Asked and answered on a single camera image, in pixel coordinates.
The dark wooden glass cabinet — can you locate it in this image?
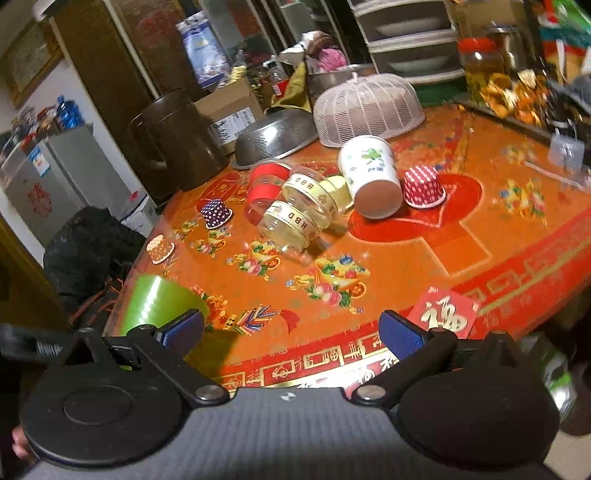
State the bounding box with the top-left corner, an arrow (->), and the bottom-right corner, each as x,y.
38,1 -> 356,135

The clear HBD cup lower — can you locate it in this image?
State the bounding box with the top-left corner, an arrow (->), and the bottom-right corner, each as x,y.
257,200 -> 321,252

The steel colander bowl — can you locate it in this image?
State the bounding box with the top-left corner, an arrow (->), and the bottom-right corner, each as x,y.
230,109 -> 318,170

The white paper cup green print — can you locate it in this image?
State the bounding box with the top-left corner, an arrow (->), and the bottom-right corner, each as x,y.
338,135 -> 403,220

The tray of dried orange peels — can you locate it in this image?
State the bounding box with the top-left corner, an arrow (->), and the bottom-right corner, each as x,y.
455,69 -> 590,145

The red label soda bottle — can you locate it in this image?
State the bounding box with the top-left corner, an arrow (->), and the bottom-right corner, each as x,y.
267,60 -> 290,98

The red polka dot cupcake liner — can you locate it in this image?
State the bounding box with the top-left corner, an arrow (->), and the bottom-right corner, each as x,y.
403,165 -> 447,209

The navy polka dot cupcake liner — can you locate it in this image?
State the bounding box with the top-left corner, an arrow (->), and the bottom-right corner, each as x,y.
200,199 -> 233,230

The person's left hand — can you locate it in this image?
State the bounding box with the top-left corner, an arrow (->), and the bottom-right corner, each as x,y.
12,426 -> 34,462

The glass jar red lid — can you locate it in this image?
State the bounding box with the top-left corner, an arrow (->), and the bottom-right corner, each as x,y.
458,37 -> 505,104

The red banded clear cup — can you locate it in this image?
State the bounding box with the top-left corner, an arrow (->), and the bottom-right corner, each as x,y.
245,159 -> 291,226

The black jacket on chair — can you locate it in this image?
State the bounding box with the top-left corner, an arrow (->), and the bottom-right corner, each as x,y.
43,206 -> 145,316

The clear adhesive wall hook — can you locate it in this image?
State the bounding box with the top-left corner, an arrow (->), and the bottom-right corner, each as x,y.
548,134 -> 585,174

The framed wall clock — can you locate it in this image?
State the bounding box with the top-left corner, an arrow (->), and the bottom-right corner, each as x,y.
1,20 -> 63,108

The white mesh food cover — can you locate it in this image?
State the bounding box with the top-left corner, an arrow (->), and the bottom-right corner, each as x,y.
312,74 -> 426,148

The white tiered dish rack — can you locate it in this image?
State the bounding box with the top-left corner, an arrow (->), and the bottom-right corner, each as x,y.
349,0 -> 465,86

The silver refrigerator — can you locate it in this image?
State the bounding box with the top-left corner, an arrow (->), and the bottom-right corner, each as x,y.
1,126 -> 131,246

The orange polka dot cupcake liner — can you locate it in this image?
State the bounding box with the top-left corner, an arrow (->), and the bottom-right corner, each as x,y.
145,234 -> 175,265

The cardboard box with label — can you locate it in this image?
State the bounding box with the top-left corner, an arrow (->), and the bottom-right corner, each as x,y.
194,77 -> 263,155

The red fu envelope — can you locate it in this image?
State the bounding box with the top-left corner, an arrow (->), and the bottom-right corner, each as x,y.
408,287 -> 481,339

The green plastic cup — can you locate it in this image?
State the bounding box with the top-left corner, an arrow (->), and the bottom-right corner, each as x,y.
116,274 -> 211,335

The brown plastic pitcher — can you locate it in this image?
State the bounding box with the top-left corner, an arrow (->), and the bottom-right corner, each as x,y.
128,89 -> 228,205

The blue white snack bag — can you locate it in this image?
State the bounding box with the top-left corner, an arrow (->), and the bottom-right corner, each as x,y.
176,12 -> 229,89

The blue water bottle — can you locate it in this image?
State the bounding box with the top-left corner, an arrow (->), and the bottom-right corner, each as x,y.
56,95 -> 85,130

